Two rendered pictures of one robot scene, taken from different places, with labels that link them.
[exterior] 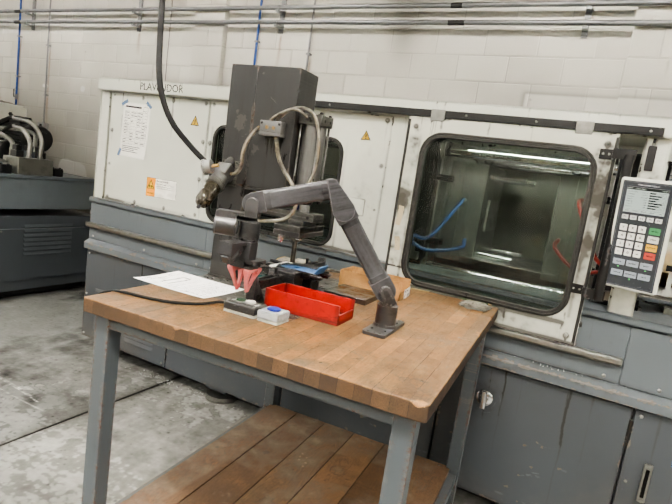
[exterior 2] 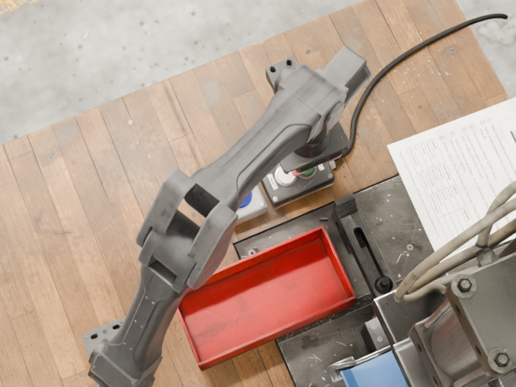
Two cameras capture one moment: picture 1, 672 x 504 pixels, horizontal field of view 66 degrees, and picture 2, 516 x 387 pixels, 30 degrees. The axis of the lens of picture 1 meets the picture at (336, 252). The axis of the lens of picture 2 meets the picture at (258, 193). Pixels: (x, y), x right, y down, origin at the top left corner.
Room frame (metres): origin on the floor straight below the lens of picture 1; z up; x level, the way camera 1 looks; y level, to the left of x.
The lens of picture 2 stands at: (1.75, -0.12, 2.34)
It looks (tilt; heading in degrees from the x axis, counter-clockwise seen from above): 73 degrees down; 137
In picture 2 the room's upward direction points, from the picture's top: 4 degrees counter-clockwise
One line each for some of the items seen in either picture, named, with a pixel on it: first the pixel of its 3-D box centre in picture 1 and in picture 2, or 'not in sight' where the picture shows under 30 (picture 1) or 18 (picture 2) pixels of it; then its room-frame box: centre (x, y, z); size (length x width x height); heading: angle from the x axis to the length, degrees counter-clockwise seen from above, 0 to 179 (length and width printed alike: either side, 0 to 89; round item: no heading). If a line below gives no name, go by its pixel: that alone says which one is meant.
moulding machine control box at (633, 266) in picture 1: (639, 235); not in sight; (1.83, -1.04, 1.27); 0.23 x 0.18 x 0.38; 153
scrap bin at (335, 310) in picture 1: (309, 303); (262, 298); (1.55, 0.06, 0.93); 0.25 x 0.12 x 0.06; 67
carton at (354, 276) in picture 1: (374, 283); not in sight; (1.99, -0.17, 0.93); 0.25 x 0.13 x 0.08; 67
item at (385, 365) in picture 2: (304, 266); (400, 374); (1.78, 0.10, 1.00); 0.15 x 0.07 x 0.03; 67
